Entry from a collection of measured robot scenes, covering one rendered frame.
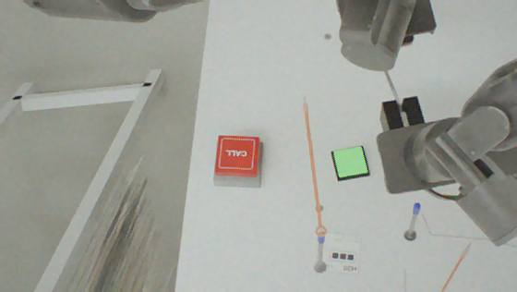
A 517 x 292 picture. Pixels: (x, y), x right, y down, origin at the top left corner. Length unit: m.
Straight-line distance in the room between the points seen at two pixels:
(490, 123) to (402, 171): 0.17
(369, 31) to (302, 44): 0.32
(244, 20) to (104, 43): 1.08
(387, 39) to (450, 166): 0.15
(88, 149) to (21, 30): 0.34
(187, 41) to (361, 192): 1.20
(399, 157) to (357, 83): 0.24
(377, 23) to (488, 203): 0.20
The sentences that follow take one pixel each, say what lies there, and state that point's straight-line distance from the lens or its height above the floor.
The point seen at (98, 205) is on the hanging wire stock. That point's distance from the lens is 1.74.
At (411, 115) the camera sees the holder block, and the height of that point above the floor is 1.12.
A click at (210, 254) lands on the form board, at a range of 1.12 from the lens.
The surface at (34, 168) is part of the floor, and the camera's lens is 2.52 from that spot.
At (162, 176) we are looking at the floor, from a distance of 2.44.
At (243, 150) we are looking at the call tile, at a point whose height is 1.11.
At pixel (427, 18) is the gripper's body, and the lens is 1.09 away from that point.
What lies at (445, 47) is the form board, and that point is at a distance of 1.26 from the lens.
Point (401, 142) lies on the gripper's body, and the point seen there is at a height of 1.23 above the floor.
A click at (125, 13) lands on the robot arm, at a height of 1.56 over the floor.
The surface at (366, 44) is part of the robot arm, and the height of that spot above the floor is 1.24.
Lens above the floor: 2.13
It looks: 64 degrees down
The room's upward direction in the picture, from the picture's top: 169 degrees counter-clockwise
